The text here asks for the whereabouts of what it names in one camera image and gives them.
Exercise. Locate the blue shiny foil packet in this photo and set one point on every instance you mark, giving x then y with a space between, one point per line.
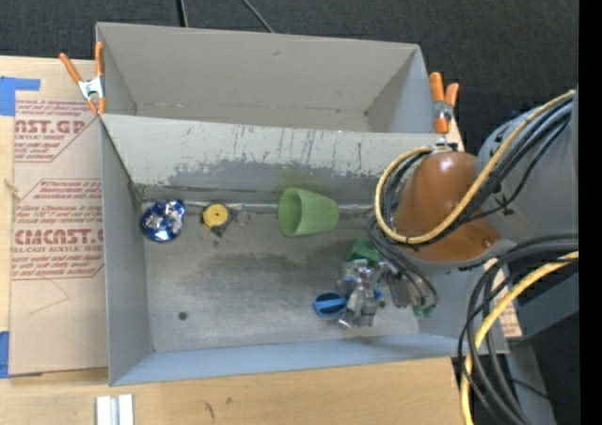
162 222

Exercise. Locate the grey metal bin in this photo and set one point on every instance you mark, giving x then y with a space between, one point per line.
244 282

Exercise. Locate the blue round cap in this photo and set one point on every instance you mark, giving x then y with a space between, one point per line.
328 304

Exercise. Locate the yellow round disc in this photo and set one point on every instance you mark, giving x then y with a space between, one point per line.
215 215

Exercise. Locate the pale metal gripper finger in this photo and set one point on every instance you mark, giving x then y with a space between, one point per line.
363 273
363 306

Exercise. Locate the green block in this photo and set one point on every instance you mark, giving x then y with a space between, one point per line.
361 251

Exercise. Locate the brown cardboard board red print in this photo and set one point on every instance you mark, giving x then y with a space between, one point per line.
56 244

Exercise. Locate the green plastic cup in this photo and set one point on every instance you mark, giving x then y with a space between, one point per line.
310 212

